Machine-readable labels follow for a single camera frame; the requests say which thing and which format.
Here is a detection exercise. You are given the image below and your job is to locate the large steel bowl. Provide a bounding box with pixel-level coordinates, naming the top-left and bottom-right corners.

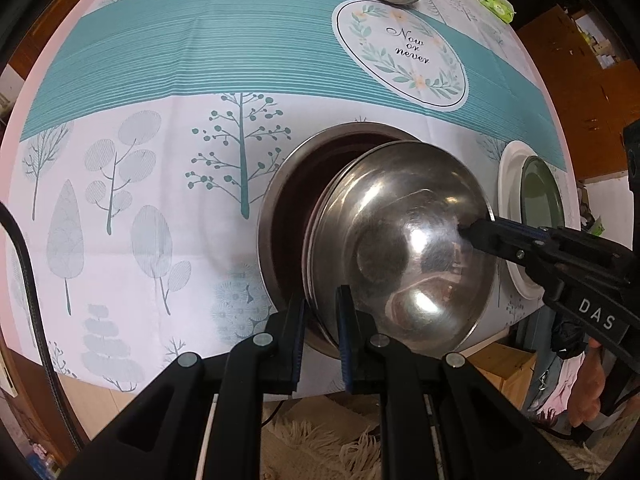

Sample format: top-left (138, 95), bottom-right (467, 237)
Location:
top-left (257, 122), bottom-right (425, 356)

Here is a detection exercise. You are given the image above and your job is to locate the person's right hand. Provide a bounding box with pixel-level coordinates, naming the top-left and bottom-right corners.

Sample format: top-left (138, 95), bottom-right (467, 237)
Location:
top-left (567, 338), bottom-right (605, 428)

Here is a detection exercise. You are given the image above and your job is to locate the white floral porcelain plate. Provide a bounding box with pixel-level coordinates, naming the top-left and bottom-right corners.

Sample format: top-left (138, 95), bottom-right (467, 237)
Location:
top-left (497, 140), bottom-right (569, 302)

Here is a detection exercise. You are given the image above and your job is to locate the shaggy beige rug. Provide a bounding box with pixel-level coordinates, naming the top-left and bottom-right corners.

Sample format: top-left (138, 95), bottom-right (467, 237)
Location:
top-left (260, 392), bottom-right (382, 479)

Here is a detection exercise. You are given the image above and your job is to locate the black cable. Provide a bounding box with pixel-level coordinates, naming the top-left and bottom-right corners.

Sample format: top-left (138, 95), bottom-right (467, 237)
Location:
top-left (0, 201), bottom-right (84, 453)

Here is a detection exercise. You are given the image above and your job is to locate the green tissue pack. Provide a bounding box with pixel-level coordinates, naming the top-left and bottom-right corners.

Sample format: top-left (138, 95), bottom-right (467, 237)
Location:
top-left (478, 0), bottom-right (515, 24)

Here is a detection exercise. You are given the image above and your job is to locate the green plate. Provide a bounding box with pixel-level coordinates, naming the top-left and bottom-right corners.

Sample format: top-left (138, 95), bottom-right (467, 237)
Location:
top-left (520, 156), bottom-right (565, 228)

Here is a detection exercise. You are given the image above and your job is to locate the medium steel bowl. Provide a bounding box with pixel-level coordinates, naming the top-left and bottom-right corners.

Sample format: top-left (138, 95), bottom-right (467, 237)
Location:
top-left (306, 141), bottom-right (496, 358)

